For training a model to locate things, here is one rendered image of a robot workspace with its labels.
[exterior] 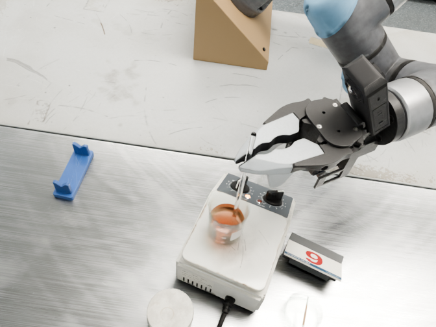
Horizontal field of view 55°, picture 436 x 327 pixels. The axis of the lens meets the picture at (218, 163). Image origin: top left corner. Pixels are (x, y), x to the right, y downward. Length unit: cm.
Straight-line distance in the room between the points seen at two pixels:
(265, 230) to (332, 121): 19
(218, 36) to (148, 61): 16
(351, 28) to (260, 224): 29
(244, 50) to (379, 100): 49
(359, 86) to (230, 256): 28
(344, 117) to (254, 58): 45
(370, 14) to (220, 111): 36
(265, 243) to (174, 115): 35
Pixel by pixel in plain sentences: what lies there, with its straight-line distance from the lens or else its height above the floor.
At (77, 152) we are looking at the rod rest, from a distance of 77.
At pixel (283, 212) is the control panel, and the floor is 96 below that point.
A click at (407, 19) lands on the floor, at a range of 303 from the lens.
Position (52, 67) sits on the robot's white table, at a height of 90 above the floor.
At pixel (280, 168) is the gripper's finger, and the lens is 44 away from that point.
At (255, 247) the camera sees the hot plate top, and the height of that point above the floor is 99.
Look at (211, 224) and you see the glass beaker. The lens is 54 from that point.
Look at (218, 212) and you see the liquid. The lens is 56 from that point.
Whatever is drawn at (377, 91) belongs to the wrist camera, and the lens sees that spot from 44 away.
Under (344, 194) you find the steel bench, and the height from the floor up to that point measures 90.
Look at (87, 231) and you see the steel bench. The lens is 70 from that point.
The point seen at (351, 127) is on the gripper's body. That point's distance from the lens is 50.
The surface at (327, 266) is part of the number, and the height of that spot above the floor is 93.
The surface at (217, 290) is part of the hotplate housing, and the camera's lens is 61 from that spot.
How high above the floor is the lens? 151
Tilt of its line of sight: 54 degrees down
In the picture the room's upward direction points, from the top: 8 degrees clockwise
